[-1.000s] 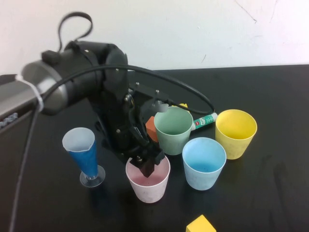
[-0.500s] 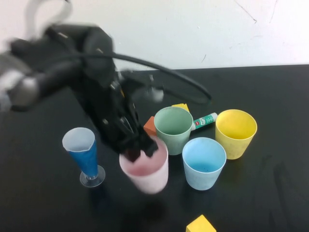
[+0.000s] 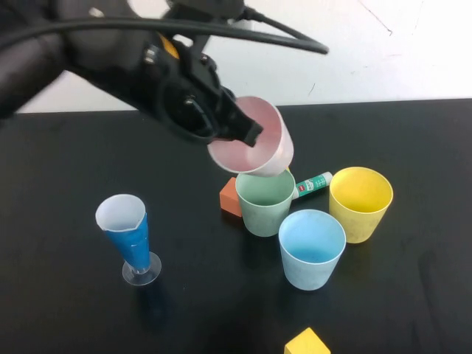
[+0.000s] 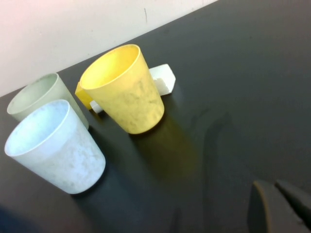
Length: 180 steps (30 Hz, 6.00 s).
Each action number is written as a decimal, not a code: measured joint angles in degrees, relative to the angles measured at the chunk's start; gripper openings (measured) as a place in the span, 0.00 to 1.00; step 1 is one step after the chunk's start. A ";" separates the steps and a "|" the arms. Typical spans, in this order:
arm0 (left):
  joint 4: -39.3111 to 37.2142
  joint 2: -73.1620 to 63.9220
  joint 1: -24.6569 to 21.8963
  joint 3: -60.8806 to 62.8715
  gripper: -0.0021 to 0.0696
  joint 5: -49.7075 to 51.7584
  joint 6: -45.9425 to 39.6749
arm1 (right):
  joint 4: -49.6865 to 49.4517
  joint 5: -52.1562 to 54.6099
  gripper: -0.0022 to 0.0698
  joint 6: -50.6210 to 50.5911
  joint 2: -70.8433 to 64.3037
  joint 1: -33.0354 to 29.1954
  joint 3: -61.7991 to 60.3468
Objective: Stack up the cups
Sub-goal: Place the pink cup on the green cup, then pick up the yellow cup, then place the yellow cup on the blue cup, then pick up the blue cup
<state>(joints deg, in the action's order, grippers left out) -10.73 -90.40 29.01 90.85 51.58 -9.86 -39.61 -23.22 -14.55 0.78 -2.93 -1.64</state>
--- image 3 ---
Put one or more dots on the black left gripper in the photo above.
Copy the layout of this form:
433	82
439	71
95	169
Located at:
184	96

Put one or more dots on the pink plastic cup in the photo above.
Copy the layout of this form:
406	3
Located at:
273	147

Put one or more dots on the yellow plastic cup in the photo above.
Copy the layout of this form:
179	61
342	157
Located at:
355	226

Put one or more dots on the light blue plastic cup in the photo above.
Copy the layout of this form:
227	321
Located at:
309	274

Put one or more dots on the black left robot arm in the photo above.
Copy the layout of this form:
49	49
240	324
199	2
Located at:
92	51

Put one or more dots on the orange block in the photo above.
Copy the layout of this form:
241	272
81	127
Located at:
229	199

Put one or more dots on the green white glue stick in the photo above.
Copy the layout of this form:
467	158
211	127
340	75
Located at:
313	184

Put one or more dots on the green plastic cup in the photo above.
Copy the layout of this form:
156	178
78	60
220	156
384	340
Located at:
263	223

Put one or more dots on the tall glass with blue paper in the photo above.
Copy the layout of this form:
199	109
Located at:
132	245

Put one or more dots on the large yellow block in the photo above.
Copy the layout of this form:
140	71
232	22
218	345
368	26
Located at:
306	343

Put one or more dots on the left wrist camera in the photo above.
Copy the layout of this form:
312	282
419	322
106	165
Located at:
206	7

